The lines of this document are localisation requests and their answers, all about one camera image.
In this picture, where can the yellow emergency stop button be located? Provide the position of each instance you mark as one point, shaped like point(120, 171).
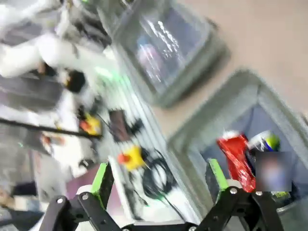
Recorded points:
point(132, 157)
point(92, 124)

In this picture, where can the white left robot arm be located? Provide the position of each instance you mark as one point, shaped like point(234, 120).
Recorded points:
point(31, 57)

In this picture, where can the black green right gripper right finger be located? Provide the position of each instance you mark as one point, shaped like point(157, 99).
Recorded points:
point(238, 211)

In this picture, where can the black stand pole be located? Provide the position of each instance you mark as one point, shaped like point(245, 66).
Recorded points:
point(48, 128)

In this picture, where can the grey basket labelled Can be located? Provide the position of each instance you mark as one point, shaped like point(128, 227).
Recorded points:
point(216, 108)

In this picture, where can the crushed red drink can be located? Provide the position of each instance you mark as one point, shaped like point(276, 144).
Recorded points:
point(235, 156)

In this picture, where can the black drink can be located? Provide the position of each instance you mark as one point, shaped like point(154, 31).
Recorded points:
point(270, 142)

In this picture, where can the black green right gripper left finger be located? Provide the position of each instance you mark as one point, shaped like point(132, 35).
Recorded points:
point(81, 211)

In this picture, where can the grey basket labelled Plastic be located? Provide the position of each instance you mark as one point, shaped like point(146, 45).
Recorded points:
point(195, 81)

